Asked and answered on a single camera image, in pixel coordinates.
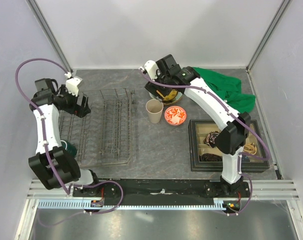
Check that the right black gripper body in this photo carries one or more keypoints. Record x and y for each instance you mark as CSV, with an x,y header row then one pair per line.
x,y
152,87

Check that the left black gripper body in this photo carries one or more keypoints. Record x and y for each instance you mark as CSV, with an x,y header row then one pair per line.
x,y
68,102

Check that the beige cup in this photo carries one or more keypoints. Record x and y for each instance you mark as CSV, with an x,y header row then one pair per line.
x,y
154,110

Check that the yellow patterned plate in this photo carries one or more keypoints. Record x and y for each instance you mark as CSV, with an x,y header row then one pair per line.
x,y
160,96

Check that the white red patterned bowl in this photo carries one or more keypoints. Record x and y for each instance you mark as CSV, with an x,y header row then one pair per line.
x,y
175,115

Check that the dark green cup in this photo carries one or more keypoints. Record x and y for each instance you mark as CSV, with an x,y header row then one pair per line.
x,y
69,147

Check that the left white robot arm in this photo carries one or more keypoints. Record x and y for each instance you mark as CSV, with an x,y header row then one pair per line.
x,y
54,166

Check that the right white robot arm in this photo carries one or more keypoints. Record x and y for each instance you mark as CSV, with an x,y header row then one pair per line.
x,y
166,75

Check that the green cloth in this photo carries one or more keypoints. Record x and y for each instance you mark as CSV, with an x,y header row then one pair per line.
x,y
229,89

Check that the dark floral rolled tie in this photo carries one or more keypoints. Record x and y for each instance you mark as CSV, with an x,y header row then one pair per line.
x,y
210,139

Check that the black compartment box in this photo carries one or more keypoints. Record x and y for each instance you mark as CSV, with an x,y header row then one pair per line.
x,y
199,129

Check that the dark brown rolled tie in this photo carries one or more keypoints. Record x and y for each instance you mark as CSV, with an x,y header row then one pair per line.
x,y
210,157

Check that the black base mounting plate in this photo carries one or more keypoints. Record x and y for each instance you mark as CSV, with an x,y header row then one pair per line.
x,y
143,187

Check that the tan rolled belt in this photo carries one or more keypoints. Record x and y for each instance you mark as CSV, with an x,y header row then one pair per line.
x,y
250,149

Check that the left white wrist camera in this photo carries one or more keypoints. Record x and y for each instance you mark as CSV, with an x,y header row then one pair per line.
x,y
72,84

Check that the grey wire dish rack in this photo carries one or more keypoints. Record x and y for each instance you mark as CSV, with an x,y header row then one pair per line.
x,y
104,136

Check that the blue slotted cable duct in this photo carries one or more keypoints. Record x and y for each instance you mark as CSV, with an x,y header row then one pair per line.
x,y
146,202

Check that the aluminium frame rail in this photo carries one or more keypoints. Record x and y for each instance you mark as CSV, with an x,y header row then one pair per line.
x,y
262,190

